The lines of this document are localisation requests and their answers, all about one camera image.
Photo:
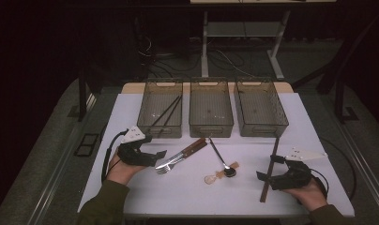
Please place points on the person's right hand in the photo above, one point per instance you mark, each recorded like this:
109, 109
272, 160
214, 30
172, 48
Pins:
312, 195

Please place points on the small wooden spoon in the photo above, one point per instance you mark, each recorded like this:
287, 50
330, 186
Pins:
210, 179

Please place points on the brown wooden chopstick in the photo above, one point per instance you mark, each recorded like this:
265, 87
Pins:
265, 193

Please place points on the black metal stand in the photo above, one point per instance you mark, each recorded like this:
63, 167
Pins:
338, 100
82, 100

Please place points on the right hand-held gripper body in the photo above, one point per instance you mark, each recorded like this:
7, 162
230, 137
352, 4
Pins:
295, 178

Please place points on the black rectangular floor frame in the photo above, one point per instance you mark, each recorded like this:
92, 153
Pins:
87, 145

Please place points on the white metal desk frame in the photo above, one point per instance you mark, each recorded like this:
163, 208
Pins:
204, 62

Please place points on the smoky transparent plastic bin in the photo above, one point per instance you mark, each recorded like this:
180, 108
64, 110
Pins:
211, 109
159, 109
259, 109

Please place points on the steel spoon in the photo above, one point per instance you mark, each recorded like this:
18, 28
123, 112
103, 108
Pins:
230, 172

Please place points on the person's left hand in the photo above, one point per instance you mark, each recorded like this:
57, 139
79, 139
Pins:
122, 172

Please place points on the aluminium floor rail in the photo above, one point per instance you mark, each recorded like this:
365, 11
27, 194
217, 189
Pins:
57, 175
366, 175

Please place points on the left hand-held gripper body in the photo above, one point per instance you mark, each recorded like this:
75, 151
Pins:
133, 154

